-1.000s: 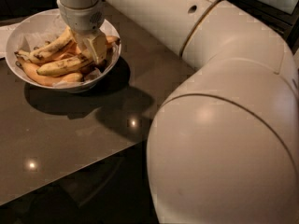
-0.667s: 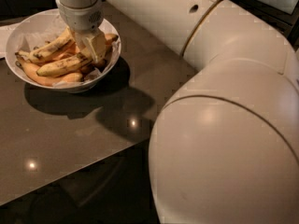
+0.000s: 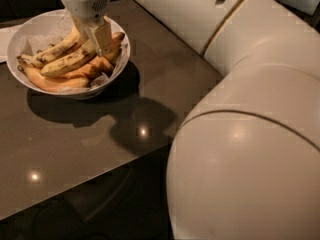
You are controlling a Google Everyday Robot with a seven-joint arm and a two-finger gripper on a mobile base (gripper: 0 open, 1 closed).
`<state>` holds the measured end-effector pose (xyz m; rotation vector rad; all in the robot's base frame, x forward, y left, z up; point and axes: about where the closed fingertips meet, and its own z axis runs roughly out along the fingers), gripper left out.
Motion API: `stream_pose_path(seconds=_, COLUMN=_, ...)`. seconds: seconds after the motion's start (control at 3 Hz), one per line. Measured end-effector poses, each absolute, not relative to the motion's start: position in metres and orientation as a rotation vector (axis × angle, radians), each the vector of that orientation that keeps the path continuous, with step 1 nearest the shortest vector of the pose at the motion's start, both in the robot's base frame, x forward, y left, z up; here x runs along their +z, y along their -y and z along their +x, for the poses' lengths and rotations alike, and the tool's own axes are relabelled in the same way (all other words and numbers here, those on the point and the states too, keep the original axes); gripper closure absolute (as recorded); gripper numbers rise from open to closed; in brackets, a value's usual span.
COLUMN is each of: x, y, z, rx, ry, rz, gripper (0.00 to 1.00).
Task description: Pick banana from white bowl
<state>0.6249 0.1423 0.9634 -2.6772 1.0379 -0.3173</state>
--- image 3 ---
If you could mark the orange banana lower left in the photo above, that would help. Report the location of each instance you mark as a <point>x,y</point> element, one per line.
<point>53,85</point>

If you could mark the large front yellow banana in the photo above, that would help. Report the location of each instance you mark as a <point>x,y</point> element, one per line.
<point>70,62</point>

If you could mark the orange banana right upper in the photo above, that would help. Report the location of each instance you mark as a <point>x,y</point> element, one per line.
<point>116,39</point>

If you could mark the orange banana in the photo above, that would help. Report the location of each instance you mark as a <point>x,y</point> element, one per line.
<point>53,85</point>
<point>95,67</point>
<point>116,39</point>

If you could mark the orange banana right lower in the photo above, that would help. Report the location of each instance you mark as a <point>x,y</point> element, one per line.
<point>95,67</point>

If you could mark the upper yellow spotted banana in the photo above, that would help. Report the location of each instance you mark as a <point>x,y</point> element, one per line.
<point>52,53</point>

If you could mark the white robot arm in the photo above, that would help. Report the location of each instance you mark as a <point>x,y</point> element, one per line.
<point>245,163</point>

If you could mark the white ceramic bowl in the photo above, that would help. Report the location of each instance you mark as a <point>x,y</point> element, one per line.
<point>20,37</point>

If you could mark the white paper on table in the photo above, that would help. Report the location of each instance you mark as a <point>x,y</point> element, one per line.
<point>5,37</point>

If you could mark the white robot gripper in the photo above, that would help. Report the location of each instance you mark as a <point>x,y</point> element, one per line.
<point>86,5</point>

